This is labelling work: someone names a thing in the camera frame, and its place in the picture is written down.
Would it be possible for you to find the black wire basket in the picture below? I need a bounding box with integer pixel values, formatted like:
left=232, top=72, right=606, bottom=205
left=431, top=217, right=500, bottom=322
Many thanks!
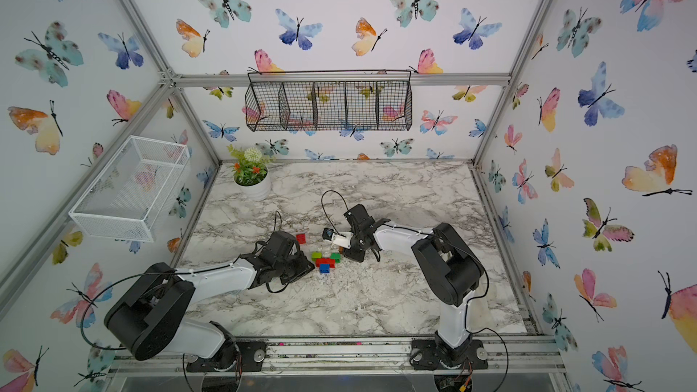
left=243, top=69, right=413, bottom=132

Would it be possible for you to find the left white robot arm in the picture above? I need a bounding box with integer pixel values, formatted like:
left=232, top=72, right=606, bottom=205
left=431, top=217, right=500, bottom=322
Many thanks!
left=105, top=230, right=315, bottom=371

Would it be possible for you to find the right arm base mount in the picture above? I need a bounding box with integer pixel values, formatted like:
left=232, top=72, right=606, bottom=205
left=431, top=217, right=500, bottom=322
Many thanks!
left=408, top=335, right=488, bottom=371

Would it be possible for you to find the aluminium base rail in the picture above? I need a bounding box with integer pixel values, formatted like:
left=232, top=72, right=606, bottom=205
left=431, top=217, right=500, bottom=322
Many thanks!
left=108, top=336, right=567, bottom=377

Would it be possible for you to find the green artificial plant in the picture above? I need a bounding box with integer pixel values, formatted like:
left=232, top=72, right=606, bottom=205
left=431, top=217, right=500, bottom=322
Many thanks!
left=227, top=145, right=273, bottom=187

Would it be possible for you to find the white flower pot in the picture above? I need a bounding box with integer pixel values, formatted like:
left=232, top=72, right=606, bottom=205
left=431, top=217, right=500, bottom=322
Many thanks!
left=234, top=172, right=272, bottom=201

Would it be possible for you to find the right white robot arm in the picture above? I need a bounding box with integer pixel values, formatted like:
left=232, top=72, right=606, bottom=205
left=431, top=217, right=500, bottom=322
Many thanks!
left=343, top=204, right=486, bottom=350

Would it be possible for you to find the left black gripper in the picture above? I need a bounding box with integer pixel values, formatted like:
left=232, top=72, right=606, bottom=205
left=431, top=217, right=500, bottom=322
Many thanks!
left=275, top=251, right=319, bottom=284

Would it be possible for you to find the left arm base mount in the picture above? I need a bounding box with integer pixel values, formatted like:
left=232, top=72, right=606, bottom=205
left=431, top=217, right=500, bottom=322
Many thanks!
left=184, top=340, right=268, bottom=374

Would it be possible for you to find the white mesh basket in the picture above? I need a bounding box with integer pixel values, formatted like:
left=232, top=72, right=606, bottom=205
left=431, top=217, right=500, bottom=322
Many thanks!
left=68, top=135, right=191, bottom=242

